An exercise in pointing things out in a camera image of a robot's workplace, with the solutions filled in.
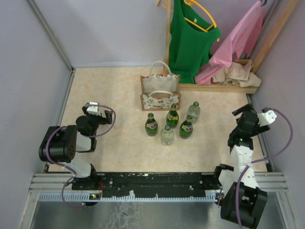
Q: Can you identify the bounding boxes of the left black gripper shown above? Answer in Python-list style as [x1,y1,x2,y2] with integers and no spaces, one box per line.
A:
[83,107,113,136]

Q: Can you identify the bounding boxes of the clear glass bottle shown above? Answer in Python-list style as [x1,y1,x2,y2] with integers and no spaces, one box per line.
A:
[186,101,201,124]

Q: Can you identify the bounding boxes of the dark green red-label bottle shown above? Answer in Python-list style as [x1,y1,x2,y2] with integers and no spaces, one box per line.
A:
[179,115,193,139]

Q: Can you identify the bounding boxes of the green Perrier bottle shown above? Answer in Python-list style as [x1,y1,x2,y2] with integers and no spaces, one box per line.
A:
[166,104,179,129]

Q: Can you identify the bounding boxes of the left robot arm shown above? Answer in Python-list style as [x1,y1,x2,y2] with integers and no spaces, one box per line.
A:
[38,102,116,190]

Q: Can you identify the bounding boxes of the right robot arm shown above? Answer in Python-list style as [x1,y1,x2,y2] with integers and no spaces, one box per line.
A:
[213,104,277,229]

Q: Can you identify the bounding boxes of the patterned canvas tote bag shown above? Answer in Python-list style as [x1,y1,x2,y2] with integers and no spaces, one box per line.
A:
[140,61,181,111]

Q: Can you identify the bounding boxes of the beige crumpled cloth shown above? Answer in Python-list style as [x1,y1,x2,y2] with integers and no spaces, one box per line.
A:
[212,60,261,87]

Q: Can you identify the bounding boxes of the wooden clothes rack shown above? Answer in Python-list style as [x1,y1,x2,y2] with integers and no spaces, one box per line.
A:
[157,0,299,94]

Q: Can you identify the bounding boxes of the pink shirt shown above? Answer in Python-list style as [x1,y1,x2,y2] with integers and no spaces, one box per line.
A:
[194,0,264,85]

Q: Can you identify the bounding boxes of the green tank top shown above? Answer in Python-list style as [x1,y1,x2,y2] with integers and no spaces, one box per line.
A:
[168,0,221,84]

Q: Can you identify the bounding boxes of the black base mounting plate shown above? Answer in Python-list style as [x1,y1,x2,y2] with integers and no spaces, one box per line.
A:
[71,172,221,198]

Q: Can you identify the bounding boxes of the yellow clothes hanger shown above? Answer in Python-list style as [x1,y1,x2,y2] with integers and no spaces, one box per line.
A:
[157,0,220,42]

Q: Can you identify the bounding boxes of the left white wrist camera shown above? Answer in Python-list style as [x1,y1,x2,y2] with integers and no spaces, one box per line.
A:
[85,102,101,116]

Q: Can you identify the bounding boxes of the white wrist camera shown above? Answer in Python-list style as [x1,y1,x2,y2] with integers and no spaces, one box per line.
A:
[85,102,101,116]
[257,110,277,126]

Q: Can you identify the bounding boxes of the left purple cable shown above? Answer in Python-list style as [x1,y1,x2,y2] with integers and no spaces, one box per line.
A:
[46,103,116,209]

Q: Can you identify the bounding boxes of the purple cable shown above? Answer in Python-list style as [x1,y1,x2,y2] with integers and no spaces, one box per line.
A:
[46,103,116,209]
[234,108,294,229]

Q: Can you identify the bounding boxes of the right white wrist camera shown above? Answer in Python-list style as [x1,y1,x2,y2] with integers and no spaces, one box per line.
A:
[257,110,277,126]

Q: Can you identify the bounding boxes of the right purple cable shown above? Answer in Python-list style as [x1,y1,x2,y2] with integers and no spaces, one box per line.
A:
[234,108,294,229]

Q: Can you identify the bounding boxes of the white cable duct strip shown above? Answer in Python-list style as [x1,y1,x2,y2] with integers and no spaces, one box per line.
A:
[38,192,224,203]

